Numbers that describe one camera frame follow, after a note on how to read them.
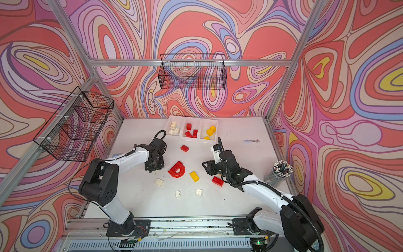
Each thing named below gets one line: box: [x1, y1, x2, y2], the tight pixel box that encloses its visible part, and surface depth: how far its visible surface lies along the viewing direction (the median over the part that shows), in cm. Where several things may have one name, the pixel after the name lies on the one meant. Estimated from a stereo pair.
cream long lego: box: [170, 121, 177, 130], surface depth 117 cm
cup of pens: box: [263, 159, 294, 187], surface depth 77 cm
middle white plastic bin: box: [182, 118, 202, 142], surface depth 111 cm
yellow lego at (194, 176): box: [188, 170, 200, 183], surface depth 91 cm
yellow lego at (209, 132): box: [206, 128, 214, 137], surface depth 110 cm
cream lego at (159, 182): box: [154, 177, 165, 187], surface depth 89 cm
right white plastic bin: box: [199, 118, 219, 143], surface depth 110 cm
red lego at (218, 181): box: [211, 175, 225, 187], surface depth 90 cm
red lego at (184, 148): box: [180, 144, 190, 153], surface depth 104 cm
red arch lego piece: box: [167, 160, 186, 178], surface depth 94 cm
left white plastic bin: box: [163, 115, 187, 140], surface depth 113 cm
